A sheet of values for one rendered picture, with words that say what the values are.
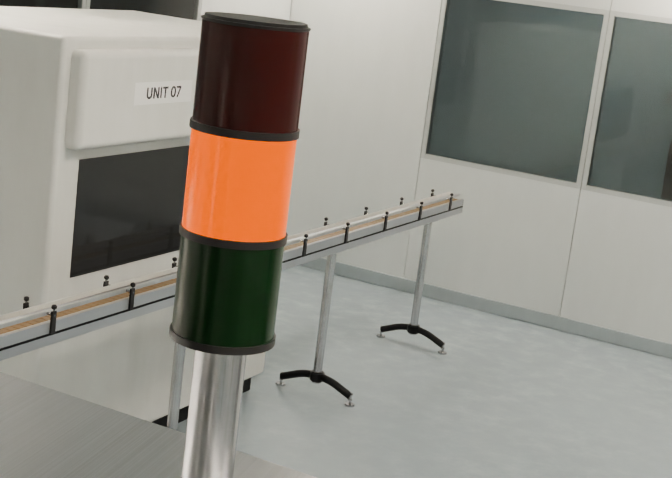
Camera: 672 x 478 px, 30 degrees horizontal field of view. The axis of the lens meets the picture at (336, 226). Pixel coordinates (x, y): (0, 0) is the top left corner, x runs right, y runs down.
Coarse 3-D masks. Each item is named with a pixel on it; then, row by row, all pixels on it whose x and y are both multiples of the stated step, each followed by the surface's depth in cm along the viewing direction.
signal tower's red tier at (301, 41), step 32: (224, 32) 55; (256, 32) 54; (288, 32) 55; (224, 64) 55; (256, 64) 55; (288, 64) 55; (224, 96) 55; (256, 96) 55; (288, 96) 56; (224, 128) 55; (256, 128) 55; (288, 128) 56
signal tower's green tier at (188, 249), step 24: (192, 264) 57; (216, 264) 57; (240, 264) 57; (264, 264) 57; (192, 288) 57; (216, 288) 57; (240, 288) 57; (264, 288) 58; (192, 312) 58; (216, 312) 57; (240, 312) 57; (264, 312) 58; (192, 336) 58; (216, 336) 57; (240, 336) 58; (264, 336) 58
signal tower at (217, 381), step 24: (240, 24) 54; (264, 24) 55; (288, 24) 55; (192, 120) 57; (192, 240) 57; (216, 240) 56; (216, 360) 59; (240, 360) 59; (192, 384) 60; (216, 384) 59; (240, 384) 60; (192, 408) 60; (216, 408) 59; (240, 408) 61; (192, 432) 60; (216, 432) 60; (192, 456) 60; (216, 456) 60
